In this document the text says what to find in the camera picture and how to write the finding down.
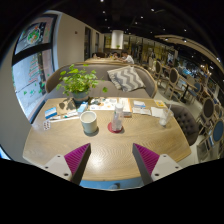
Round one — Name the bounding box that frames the dark grey tufted armchair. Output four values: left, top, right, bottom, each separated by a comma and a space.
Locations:
169, 104, 200, 147

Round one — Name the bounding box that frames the group of dining chairs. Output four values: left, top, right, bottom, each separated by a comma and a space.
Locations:
151, 59, 224, 161

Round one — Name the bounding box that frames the printed window sticker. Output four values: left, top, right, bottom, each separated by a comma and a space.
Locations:
13, 49, 54, 118

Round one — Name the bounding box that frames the white paper cup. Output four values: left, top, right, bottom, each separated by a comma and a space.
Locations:
79, 110, 99, 135

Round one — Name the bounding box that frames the small white and blue box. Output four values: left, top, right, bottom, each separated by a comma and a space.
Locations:
133, 100, 147, 109

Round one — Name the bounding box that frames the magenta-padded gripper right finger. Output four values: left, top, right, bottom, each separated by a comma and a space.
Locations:
132, 143, 183, 186

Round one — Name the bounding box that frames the grey chevron pillow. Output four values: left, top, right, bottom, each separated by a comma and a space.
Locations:
107, 65, 147, 93

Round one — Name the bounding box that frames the framed food poster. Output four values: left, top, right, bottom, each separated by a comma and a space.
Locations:
13, 16, 58, 56

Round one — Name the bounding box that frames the clear white-capped water bottle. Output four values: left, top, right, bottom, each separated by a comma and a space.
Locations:
111, 103, 125, 132

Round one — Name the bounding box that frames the group of ceiling lights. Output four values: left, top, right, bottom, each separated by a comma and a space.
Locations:
99, 0, 221, 61

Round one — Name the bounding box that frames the white napkin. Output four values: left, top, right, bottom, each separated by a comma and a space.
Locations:
150, 106, 165, 118

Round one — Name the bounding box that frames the colourful printed paper sheet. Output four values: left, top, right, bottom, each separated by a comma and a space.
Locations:
89, 97, 119, 112

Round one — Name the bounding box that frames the grey curved sofa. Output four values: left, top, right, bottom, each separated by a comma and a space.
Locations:
44, 61, 158, 101

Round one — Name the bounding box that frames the person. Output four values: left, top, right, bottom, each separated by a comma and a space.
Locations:
120, 51, 135, 65

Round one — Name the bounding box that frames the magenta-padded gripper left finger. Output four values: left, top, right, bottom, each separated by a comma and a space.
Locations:
43, 143, 92, 186

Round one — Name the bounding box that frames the green potted plant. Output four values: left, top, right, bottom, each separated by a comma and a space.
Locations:
55, 63, 108, 104

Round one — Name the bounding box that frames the white tube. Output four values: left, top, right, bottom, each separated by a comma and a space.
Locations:
49, 114, 81, 124

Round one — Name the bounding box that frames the yellow card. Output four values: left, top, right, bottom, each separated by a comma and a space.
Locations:
153, 99, 167, 108

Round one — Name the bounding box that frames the clear plastic cup with straw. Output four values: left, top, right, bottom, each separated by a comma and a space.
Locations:
158, 104, 174, 127

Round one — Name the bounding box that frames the pill blister pack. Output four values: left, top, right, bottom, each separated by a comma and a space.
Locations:
42, 119, 52, 131

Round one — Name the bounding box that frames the flat round red coaster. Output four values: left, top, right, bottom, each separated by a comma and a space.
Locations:
107, 121, 124, 134

